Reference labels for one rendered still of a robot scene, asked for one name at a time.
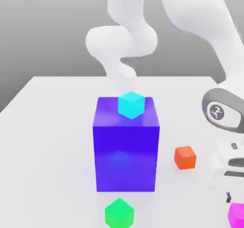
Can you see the small orange cube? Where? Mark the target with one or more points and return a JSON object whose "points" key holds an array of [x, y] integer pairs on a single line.
{"points": [[185, 158]]}

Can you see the small green cube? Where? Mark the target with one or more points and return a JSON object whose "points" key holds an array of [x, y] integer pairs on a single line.
{"points": [[119, 213]]}

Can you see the small magenta cube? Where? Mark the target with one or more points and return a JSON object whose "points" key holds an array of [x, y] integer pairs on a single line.
{"points": [[237, 215]]}

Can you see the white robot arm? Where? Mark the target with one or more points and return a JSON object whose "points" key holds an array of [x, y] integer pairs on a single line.
{"points": [[122, 41]]}

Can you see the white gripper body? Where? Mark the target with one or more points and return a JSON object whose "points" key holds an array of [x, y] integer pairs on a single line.
{"points": [[219, 182]]}

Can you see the small cyan cube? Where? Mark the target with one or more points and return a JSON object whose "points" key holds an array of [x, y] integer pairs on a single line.
{"points": [[131, 105]]}

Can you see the large blue box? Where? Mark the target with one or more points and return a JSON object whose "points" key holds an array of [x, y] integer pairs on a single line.
{"points": [[125, 155]]}

